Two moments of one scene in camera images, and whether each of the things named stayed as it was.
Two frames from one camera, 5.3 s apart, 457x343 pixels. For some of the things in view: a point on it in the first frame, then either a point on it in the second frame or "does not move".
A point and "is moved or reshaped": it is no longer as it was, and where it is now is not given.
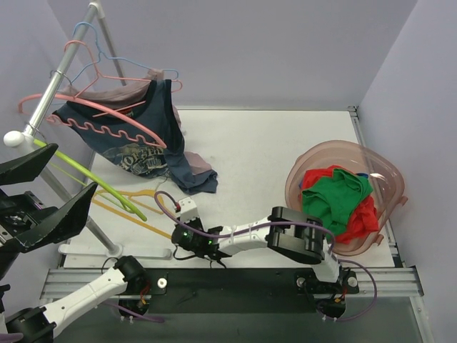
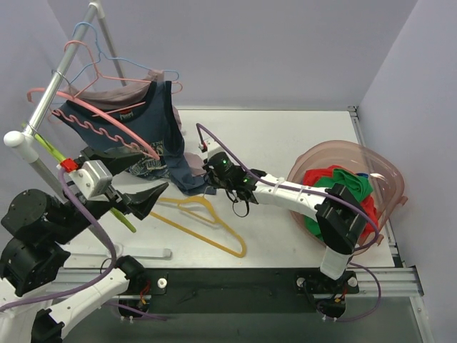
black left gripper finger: (67, 220) → (141, 204)
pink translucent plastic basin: (388, 185) does not move
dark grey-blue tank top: (144, 138) does not move
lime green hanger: (130, 206) is moved or reshaped
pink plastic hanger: (138, 137) is moved or reshaped
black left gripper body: (18, 221) → (116, 194)
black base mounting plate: (246, 291) does not move
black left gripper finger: (26, 168) → (116, 163)
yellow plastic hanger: (149, 199) is moved or reshaped
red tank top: (364, 223) does not move
